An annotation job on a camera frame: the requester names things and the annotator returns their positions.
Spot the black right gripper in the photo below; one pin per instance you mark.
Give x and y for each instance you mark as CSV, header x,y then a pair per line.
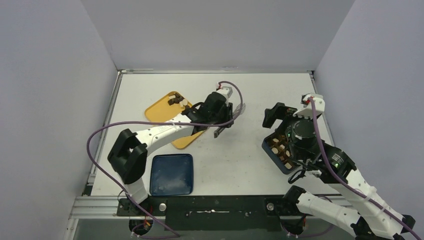
x,y
279,117

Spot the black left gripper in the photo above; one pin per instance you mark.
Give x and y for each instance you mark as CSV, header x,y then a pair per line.
x,y
227,109

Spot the blue chocolate box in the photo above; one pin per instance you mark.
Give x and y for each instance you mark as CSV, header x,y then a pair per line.
x,y
279,141

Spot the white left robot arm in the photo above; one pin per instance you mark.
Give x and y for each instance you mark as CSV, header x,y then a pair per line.
x,y
128,156

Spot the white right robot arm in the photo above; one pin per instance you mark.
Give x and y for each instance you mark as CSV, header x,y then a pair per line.
x,y
326,183

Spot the white chocolate in box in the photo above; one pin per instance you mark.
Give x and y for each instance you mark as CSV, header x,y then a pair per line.
x,y
275,150
288,166

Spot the yellow tray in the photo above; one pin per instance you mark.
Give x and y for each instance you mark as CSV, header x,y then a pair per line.
x,y
165,108

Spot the blue box lid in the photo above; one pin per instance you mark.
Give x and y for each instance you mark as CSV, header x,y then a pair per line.
x,y
172,175

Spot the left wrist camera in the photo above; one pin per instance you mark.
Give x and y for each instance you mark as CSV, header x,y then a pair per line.
x,y
225,91

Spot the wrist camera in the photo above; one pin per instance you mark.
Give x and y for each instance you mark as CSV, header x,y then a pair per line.
x,y
312,103
225,91

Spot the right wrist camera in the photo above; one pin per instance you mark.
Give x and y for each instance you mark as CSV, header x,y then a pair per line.
x,y
312,103

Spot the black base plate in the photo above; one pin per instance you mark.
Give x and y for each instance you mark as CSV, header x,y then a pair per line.
x,y
214,212

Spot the aluminium frame rail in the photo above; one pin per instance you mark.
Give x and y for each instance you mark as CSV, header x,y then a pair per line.
x,y
97,207

